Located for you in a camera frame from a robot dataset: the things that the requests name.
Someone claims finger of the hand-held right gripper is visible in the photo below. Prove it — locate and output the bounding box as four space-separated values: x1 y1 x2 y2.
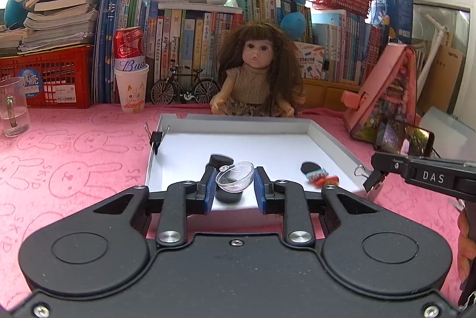
372 152 410 182

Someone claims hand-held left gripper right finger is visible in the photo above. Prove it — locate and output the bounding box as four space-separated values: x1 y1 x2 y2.
254 166 387 249

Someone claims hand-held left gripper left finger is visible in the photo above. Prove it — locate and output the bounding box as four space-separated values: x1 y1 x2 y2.
87 166 218 248

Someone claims clear plastic dome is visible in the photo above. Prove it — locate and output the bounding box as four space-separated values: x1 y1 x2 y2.
216 162 256 192

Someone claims black binder clip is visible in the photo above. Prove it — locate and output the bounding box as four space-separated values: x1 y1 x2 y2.
354 165 385 193
144 123 171 155

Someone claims black round cup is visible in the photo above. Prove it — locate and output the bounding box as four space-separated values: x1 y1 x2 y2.
206 153 234 173

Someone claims white cardboard box tray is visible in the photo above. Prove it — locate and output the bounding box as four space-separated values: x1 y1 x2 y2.
144 113 387 214

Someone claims black round disc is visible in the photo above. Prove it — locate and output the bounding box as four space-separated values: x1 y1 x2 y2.
300 161 322 175

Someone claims blue bear hair clip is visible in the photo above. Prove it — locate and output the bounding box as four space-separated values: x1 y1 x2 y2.
306 168 328 187

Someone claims person's right hand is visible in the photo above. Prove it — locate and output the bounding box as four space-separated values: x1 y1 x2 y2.
459 219 476 279

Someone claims black smartphone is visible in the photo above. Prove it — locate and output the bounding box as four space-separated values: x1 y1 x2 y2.
373 119 436 159

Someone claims pink triangular toy house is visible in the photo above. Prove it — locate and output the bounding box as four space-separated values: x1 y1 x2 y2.
341 42 422 144

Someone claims brown cardboard tray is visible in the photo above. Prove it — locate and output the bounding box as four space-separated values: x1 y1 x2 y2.
303 78 369 112

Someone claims brown cardboard box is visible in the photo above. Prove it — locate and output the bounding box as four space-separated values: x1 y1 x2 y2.
416 32 465 116

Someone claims miniature black bicycle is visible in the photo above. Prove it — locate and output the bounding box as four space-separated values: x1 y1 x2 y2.
151 67 220 105

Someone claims long-haired doll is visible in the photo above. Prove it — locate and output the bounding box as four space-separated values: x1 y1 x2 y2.
210 22 306 118

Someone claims white plastic pipe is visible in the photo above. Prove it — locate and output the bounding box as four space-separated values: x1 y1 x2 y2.
416 11 450 106

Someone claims white cartoon paper cup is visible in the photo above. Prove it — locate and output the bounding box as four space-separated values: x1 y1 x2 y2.
114 63 149 114

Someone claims white colourful printed box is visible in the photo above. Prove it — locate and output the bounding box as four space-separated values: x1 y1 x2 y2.
294 41 326 81

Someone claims pink rabbit print blanket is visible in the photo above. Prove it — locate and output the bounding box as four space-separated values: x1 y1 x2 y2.
0 102 476 307

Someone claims row of upright books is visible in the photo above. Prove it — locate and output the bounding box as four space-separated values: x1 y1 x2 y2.
93 0 391 105

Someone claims blue cardboard box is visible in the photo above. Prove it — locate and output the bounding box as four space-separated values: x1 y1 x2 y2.
372 0 414 41

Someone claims red beverage can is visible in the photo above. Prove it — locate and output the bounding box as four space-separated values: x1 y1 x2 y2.
112 26 146 71

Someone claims large red plastic basket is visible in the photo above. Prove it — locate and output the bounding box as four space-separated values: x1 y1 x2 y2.
0 45 93 109

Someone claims clear glass mug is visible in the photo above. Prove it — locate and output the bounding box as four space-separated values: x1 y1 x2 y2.
0 77 31 137

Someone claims stack of worn books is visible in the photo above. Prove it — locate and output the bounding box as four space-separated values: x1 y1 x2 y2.
0 0 134 56

